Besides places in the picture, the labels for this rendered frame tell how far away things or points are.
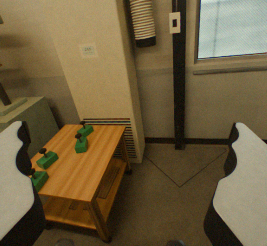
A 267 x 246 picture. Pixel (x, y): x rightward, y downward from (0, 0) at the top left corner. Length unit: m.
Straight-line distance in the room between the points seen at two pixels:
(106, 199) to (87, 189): 0.39
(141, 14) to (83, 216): 1.40
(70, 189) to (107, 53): 0.89
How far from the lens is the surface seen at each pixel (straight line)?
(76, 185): 1.07
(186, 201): 1.54
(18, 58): 2.13
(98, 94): 1.43
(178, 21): 1.38
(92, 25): 1.29
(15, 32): 2.05
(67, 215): 1.43
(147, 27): 1.31
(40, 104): 1.91
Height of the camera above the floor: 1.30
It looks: 30 degrees down
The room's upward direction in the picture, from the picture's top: 9 degrees counter-clockwise
